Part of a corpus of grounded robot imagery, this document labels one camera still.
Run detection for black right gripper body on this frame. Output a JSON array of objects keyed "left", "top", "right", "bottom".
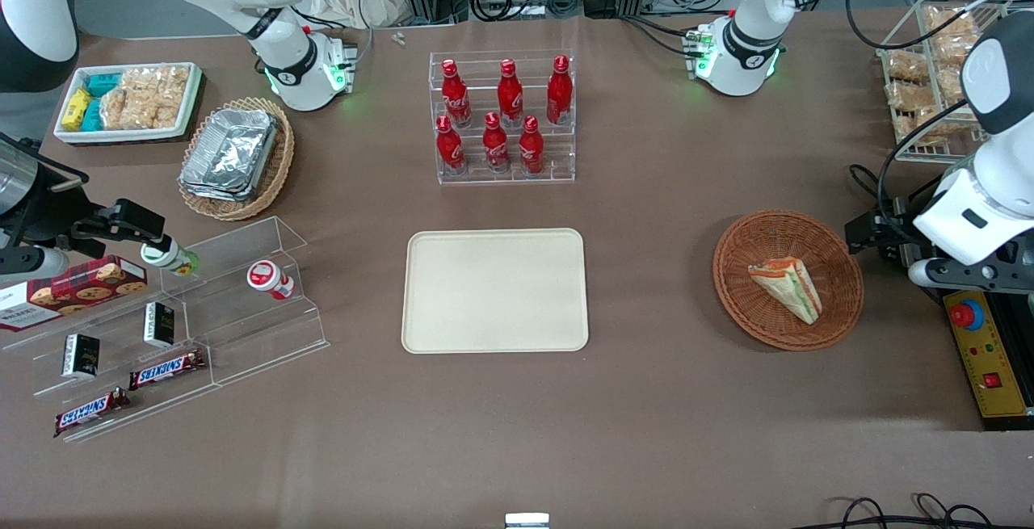
[{"left": 0, "top": 135, "right": 104, "bottom": 255}]

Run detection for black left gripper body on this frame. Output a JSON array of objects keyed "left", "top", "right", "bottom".
[{"left": 869, "top": 198, "right": 918, "bottom": 260}]

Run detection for triangular sandwich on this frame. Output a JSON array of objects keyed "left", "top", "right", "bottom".
[{"left": 748, "top": 258, "right": 823, "bottom": 325}]

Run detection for white rectangular snack tray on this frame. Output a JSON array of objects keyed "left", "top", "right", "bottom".
[{"left": 53, "top": 61, "right": 204, "bottom": 145}]

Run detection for brown round wicker basket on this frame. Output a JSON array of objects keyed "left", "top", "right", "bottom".
[{"left": 712, "top": 210, "right": 864, "bottom": 351}]

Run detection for light oval wicker basket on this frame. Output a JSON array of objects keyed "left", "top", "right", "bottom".
[{"left": 178, "top": 97, "right": 296, "bottom": 222}]

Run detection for beige plastic tray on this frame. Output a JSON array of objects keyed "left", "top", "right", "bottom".
[{"left": 401, "top": 228, "right": 590, "bottom": 354}]

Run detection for white green small bottle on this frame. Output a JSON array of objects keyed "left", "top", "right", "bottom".
[{"left": 140, "top": 236, "right": 200, "bottom": 277}]

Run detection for red plaid cookie box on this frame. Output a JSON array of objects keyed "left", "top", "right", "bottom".
[{"left": 0, "top": 254, "right": 149, "bottom": 333}]

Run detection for small black box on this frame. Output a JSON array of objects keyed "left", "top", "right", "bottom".
[
  {"left": 144, "top": 301, "right": 176, "bottom": 349},
  {"left": 62, "top": 334, "right": 101, "bottom": 379}
]

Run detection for yellow snack pack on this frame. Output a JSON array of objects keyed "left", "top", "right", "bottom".
[{"left": 61, "top": 88, "right": 94, "bottom": 132}]

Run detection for clear bag of rice crackers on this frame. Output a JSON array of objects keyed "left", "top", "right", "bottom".
[
  {"left": 121, "top": 66, "right": 191, "bottom": 128},
  {"left": 100, "top": 85, "right": 159, "bottom": 132}
]

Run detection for bag of fried snacks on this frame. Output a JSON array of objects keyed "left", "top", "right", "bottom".
[
  {"left": 892, "top": 107, "right": 974, "bottom": 147},
  {"left": 885, "top": 81, "right": 943, "bottom": 111},
  {"left": 886, "top": 48, "right": 931, "bottom": 83},
  {"left": 924, "top": 6, "right": 985, "bottom": 69}
]

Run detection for stack of foil trays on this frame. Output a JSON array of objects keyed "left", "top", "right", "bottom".
[{"left": 179, "top": 107, "right": 280, "bottom": 203}]

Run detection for snickers chocolate bar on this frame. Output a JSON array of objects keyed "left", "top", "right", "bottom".
[
  {"left": 128, "top": 348, "right": 207, "bottom": 391},
  {"left": 53, "top": 388, "right": 131, "bottom": 439}
]

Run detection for white red-capped small bottle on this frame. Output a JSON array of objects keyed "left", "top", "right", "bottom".
[{"left": 246, "top": 260, "right": 296, "bottom": 301}]

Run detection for clear acrylic stepped shelf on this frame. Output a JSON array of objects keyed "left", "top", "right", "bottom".
[{"left": 0, "top": 216, "right": 330, "bottom": 443}]

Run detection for black controller housing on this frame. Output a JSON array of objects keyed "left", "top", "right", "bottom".
[{"left": 981, "top": 287, "right": 1034, "bottom": 432}]

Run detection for yellow emergency stop control box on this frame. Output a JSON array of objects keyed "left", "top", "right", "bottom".
[{"left": 943, "top": 289, "right": 1034, "bottom": 419}]

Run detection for clear acrylic bottle rack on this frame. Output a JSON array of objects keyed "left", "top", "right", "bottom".
[{"left": 429, "top": 50, "right": 577, "bottom": 186}]

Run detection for red cola bottle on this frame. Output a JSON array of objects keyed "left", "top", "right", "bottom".
[
  {"left": 482, "top": 112, "right": 512, "bottom": 174},
  {"left": 440, "top": 59, "right": 473, "bottom": 128},
  {"left": 518, "top": 115, "right": 546, "bottom": 175},
  {"left": 546, "top": 55, "right": 574, "bottom": 126},
  {"left": 497, "top": 59, "right": 525, "bottom": 128},
  {"left": 435, "top": 115, "right": 468, "bottom": 175}
]

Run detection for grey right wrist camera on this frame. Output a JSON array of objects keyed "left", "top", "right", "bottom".
[{"left": 0, "top": 246, "right": 71, "bottom": 282}]

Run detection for white wire basket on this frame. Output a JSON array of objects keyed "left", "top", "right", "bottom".
[{"left": 877, "top": 0, "right": 1012, "bottom": 163}]

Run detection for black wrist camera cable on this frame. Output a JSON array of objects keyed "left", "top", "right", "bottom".
[{"left": 845, "top": 0, "right": 1023, "bottom": 223}]

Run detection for black left arm base cables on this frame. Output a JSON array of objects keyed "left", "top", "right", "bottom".
[{"left": 620, "top": 14, "right": 705, "bottom": 59}]

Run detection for black floor cables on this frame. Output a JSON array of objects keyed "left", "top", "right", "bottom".
[{"left": 808, "top": 494, "right": 996, "bottom": 529}]

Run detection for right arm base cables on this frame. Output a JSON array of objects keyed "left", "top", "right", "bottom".
[{"left": 289, "top": 6, "right": 374, "bottom": 71}]

